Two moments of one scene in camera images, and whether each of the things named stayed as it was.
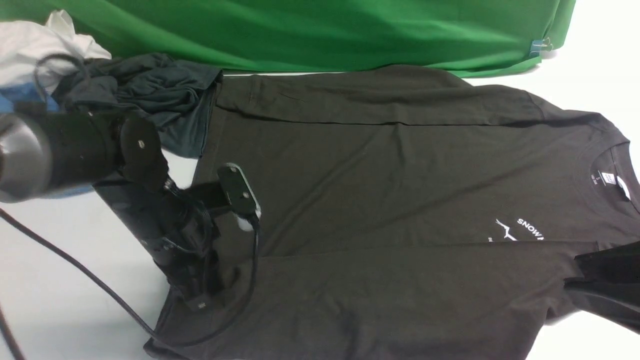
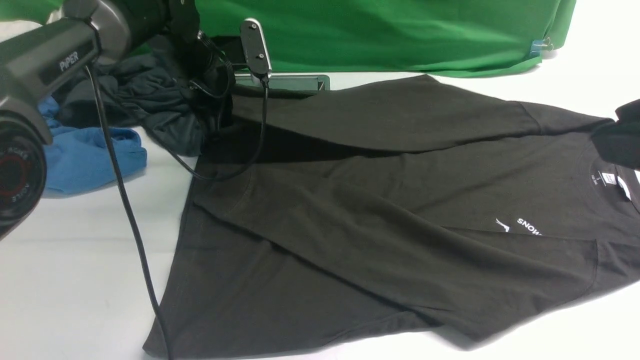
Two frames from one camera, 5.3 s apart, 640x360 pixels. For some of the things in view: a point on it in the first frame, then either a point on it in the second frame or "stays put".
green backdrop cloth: x=474 y=37 stays put
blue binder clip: x=537 y=45 stays put
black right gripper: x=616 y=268 -> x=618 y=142
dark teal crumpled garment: x=176 y=97 stays put
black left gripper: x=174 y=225 -> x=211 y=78
